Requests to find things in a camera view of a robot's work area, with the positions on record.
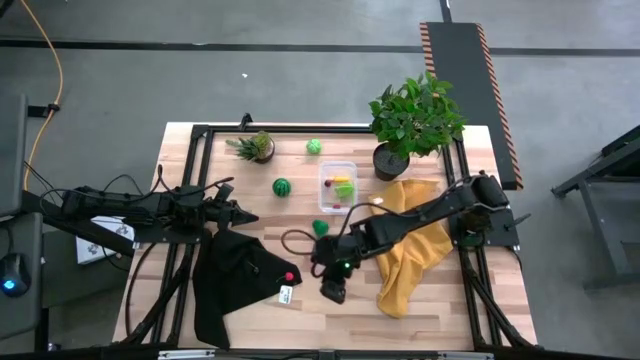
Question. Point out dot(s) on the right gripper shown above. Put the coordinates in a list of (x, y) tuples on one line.
[(330, 255)]

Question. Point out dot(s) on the black mat striped edges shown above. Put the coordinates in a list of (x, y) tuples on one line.
[(465, 90)]

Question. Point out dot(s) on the small black depth camera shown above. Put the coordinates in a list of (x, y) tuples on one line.
[(326, 355)]

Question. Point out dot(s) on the black diagonal stand beam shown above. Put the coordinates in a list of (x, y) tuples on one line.
[(75, 225)]

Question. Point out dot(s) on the striped green toy watermelon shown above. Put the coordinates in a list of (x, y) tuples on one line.
[(282, 187)]

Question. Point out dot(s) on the black frame clamp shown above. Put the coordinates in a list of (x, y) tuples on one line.
[(245, 120)]

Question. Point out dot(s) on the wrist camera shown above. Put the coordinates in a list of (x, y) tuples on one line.
[(225, 192), (345, 266)]

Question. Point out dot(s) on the red toy cherry green stem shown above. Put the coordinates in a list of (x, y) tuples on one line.
[(289, 276)]

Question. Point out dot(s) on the black cloth napkin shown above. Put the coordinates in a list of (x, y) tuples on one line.
[(230, 285)]

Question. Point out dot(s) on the small succulent in dark pot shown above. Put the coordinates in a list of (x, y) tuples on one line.
[(257, 148)]

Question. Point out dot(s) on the white printed box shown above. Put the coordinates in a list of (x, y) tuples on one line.
[(97, 250)]

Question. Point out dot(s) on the black aluminium table frame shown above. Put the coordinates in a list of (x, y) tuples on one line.
[(325, 129)]

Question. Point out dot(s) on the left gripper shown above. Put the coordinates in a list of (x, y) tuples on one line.
[(222, 215)]

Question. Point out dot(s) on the small white cloth tag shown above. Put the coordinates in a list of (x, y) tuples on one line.
[(378, 201)]

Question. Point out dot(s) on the leafy green plant black pot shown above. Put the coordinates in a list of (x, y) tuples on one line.
[(415, 120)]

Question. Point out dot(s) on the black computer mouse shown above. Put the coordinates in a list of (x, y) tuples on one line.
[(14, 275)]

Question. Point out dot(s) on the light green toy cabbage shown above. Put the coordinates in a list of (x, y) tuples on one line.
[(313, 146)]

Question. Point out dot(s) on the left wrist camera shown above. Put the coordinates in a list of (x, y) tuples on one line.
[(225, 192)]

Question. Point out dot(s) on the clear plastic tupperware container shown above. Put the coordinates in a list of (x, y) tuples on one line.
[(330, 167)]

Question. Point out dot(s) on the yellow toy corn cob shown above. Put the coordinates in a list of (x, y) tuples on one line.
[(341, 178)]

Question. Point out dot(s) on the yellow cloth napkin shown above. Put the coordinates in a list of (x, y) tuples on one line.
[(415, 265)]

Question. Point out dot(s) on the white handwritten paper tag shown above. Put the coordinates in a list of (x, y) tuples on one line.
[(285, 294)]

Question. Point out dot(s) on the dark grey panel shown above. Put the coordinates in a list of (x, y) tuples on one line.
[(12, 150)]

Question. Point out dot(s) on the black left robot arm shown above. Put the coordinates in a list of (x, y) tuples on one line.
[(150, 207)]

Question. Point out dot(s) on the dark green toy bell pepper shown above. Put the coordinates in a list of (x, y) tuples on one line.
[(320, 227)]

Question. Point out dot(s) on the light green toy lettuce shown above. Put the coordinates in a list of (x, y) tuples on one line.
[(345, 190)]

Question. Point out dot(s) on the grey desk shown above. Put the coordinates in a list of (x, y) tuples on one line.
[(30, 320)]

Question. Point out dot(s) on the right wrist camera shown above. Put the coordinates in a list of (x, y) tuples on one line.
[(345, 266)]

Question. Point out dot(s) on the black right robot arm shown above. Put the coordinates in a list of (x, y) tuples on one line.
[(425, 212)]

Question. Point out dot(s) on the black metal cart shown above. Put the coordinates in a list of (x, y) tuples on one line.
[(600, 169)]

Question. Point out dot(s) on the silver metal bracket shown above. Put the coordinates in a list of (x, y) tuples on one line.
[(185, 355), (465, 355)]

